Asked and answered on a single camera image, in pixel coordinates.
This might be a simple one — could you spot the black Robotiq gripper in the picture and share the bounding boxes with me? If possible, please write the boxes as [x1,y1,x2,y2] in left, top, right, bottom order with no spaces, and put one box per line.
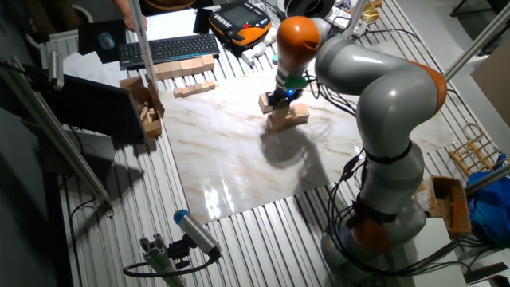
[270,87,301,111]

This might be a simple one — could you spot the bare person forearm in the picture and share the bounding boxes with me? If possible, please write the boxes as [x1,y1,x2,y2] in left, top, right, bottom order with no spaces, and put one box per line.
[112,0,135,18]

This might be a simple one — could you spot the bare person hand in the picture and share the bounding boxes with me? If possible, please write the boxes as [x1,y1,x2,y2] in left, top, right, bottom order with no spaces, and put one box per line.
[122,13,149,33]

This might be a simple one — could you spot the white power adapter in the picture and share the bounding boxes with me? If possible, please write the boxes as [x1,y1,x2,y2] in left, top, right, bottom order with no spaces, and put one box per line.
[241,41,268,67]

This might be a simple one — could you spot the white marble pattern board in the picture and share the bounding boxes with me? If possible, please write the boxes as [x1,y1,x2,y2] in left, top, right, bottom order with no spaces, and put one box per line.
[158,39,457,225]

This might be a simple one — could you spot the large spare wooden cube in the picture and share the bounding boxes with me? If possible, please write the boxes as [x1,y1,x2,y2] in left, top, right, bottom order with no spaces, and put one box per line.
[179,58,195,77]
[190,56,206,76]
[155,61,173,81]
[168,60,184,79]
[200,53,217,73]

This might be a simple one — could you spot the orange black teach pendant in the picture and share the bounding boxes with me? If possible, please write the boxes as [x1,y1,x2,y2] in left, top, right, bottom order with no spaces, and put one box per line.
[207,1,273,52]

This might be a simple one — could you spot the black filament spool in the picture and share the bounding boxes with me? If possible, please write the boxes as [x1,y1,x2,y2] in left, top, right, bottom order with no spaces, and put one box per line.
[283,0,336,19]

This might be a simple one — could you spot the white power strip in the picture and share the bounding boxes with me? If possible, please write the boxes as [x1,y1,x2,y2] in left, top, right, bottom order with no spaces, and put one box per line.
[328,5,368,37]

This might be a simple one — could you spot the black smartphone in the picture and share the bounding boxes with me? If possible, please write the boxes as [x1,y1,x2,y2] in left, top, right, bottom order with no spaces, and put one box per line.
[192,7,213,35]

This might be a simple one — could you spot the black computer keyboard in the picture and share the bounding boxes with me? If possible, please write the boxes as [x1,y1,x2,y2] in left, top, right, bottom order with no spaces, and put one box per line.
[117,33,222,71]

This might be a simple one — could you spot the gold foil wrapper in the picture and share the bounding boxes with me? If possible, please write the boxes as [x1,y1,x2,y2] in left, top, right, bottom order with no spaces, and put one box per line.
[360,1,383,24]

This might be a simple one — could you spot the cardboard box of wood pieces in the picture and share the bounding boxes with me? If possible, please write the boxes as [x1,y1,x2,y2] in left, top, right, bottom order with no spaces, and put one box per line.
[118,75,166,140]

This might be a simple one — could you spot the wooden slat rack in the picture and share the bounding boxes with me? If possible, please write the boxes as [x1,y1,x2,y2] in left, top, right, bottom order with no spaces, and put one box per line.
[449,122,506,179]

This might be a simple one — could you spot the grey computer mouse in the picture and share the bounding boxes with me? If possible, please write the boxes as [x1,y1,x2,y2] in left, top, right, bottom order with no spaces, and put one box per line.
[96,31,117,52]

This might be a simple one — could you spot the black monitor panel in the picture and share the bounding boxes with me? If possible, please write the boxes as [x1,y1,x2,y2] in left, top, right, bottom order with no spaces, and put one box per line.
[22,63,147,145]

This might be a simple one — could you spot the short aluminium profile piece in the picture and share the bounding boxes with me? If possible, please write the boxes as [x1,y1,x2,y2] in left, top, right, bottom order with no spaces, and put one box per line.
[139,233,188,287]

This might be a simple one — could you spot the white paper sheets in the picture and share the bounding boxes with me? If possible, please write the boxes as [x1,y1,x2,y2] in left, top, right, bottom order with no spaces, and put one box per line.
[62,50,120,87]

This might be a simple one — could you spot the orange lined cardboard box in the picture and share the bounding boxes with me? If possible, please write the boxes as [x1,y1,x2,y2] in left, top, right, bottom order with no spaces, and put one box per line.
[413,175,473,239]

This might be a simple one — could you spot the black mouse pad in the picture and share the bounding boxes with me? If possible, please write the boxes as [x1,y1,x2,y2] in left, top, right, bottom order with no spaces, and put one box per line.
[77,19,129,65]

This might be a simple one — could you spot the brown cardboard panel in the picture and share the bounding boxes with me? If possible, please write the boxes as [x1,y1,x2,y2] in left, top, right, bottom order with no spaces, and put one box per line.
[469,46,510,129]

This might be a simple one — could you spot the blue plastic bag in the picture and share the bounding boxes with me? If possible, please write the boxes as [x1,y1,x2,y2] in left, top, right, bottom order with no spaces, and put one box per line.
[465,153,510,245]

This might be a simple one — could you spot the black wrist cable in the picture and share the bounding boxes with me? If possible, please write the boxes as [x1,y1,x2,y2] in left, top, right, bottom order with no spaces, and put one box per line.
[304,71,359,116]

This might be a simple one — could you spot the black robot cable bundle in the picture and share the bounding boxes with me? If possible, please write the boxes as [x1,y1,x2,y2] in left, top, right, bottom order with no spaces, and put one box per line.
[324,147,479,280]

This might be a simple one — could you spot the aluminium profile post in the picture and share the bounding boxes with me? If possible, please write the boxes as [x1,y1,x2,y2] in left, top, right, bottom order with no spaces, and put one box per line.
[127,0,157,84]
[442,2,510,83]
[464,163,510,197]
[0,55,116,218]
[341,0,370,44]

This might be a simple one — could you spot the grey camera with blue end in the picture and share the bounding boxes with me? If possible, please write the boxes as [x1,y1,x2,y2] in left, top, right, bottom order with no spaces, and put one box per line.
[172,208,223,258]

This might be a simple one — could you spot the black camera clamp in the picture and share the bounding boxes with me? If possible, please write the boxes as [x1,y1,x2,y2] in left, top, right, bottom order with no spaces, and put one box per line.
[167,234,192,270]

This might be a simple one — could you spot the black camera cable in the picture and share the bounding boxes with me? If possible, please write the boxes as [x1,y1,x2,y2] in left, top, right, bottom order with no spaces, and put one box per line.
[122,254,222,279]

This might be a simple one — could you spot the grey depth camera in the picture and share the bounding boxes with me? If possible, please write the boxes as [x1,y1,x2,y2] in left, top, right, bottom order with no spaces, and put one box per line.
[46,49,65,92]

